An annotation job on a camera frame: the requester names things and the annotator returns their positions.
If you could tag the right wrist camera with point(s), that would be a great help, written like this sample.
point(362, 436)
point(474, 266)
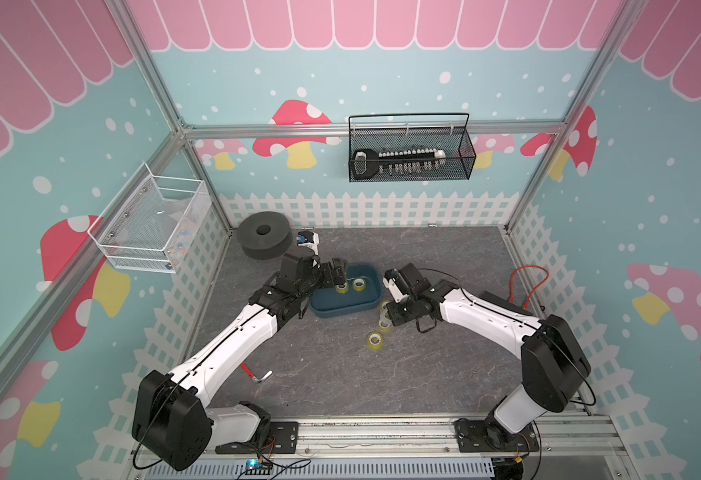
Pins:
point(396, 285)

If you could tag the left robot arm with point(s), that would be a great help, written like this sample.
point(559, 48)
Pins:
point(172, 419)

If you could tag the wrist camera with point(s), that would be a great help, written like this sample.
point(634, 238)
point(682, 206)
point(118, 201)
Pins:
point(396, 285)
point(308, 239)

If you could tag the red handled hex key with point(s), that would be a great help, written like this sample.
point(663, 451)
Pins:
point(252, 375)

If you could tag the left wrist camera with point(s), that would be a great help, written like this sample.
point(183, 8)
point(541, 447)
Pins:
point(308, 239)

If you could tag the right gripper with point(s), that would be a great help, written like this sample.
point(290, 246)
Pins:
point(395, 317)

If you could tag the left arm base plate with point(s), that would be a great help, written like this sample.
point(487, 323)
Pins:
point(269, 438)

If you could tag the dark grey filament spool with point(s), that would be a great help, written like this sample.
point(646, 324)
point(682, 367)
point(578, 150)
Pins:
point(265, 235)

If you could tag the black wire mesh basket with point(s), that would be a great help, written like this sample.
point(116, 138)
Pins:
point(410, 147)

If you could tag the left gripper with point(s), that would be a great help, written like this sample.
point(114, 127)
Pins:
point(339, 271)

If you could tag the green circuit board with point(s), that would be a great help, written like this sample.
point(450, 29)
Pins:
point(260, 467)

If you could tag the black socket holder tool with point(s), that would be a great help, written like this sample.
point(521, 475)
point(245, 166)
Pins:
point(367, 164)

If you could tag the white wire mesh basket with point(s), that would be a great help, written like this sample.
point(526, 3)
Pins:
point(153, 223)

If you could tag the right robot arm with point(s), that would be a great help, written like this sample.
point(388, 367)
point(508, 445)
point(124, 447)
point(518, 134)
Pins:
point(554, 366)

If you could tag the teal plastic storage box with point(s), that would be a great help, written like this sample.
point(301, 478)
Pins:
point(327, 303)

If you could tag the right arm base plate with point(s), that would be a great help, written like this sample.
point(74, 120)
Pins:
point(478, 436)

